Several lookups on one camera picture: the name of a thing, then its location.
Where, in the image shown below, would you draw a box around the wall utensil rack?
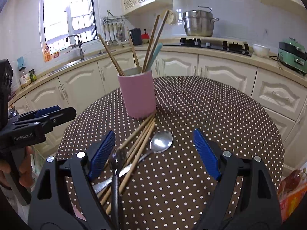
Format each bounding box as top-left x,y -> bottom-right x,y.
101,10 -> 129,47

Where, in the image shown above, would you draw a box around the orange snack bag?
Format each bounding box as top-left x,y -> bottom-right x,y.
277,167 -> 306,222

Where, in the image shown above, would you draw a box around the stainless steel sink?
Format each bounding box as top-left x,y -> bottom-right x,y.
47,50 -> 107,76

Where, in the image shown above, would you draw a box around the light blue sheathed knife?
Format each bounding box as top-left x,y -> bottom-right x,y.
145,43 -> 163,72

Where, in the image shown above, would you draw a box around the window with frame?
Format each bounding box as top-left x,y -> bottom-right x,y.
42,0 -> 97,53

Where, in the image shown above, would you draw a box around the black electric kettle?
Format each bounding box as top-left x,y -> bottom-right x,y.
129,28 -> 143,46

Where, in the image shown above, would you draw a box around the green electric cooker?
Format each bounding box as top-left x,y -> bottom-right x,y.
277,38 -> 307,76

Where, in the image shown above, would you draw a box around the wooden chopstick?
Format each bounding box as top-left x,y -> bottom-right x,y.
94,115 -> 154,197
126,27 -> 140,73
142,15 -> 160,73
148,9 -> 169,62
119,111 -> 156,160
98,117 -> 156,206
98,34 -> 125,76

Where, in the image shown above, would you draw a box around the brown polka dot tablecloth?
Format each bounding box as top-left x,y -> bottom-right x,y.
56,78 -> 284,229

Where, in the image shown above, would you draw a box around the person's left hand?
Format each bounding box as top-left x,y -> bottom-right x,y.
0,146 -> 33,189

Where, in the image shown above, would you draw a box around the round perforated wall plate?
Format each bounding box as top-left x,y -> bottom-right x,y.
166,9 -> 179,25

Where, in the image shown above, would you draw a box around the lower cream cabinets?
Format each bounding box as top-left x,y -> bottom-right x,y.
9,46 -> 306,172

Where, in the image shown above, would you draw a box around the pink cylindrical utensil holder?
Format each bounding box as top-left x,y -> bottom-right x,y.
118,67 -> 156,119

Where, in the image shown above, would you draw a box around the stainless steel steamer pot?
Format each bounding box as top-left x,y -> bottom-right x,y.
181,6 -> 220,37

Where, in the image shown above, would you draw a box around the silver metal spoon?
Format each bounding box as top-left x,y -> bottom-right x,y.
93,131 -> 173,194

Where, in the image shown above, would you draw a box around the chrome sink faucet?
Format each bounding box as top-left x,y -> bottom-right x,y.
66,34 -> 85,60

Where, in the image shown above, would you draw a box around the white ceramic bowl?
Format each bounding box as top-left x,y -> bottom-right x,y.
252,44 -> 270,58

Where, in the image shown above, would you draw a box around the black gas stove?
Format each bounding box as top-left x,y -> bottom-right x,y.
164,38 -> 252,57

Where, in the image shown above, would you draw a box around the black plastic spork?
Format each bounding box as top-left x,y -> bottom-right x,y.
110,148 -> 126,229

